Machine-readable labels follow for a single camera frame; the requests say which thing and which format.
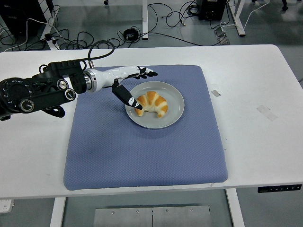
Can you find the golden croissant bread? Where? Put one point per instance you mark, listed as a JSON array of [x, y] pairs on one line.
[[154, 100]]

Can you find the grey foot pedal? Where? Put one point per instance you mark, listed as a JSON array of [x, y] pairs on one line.
[[221, 33]]

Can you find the round grey plate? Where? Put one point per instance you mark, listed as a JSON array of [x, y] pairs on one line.
[[171, 113]]

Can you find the small grey tape piece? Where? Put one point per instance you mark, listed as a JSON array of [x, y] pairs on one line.
[[216, 93]]

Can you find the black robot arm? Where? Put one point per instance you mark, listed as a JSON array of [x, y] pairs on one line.
[[47, 99]]

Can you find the blue quilted mat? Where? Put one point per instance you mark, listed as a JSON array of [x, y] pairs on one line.
[[142, 153]]

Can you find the black computer case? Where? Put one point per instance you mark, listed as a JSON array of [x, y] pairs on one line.
[[211, 9]]

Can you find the small black power adapter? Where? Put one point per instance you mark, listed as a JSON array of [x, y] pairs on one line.
[[48, 36]]

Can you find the large black box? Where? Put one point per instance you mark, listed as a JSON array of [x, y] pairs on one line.
[[19, 11]]

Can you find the grey metal plate with screws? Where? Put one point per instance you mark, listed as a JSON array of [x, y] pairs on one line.
[[151, 216]]

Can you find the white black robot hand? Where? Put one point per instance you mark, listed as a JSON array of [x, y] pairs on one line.
[[106, 76]]

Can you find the black chair caster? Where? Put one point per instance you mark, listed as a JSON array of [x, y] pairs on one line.
[[106, 2], [283, 6]]

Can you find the large clear tape piece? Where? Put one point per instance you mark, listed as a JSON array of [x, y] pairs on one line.
[[267, 113]]

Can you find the black table control panel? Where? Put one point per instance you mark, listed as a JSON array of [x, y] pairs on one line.
[[279, 188]]

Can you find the white table leg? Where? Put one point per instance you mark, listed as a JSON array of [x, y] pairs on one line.
[[57, 212], [235, 208]]

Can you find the white power strip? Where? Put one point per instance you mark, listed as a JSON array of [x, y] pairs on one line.
[[6, 206]]

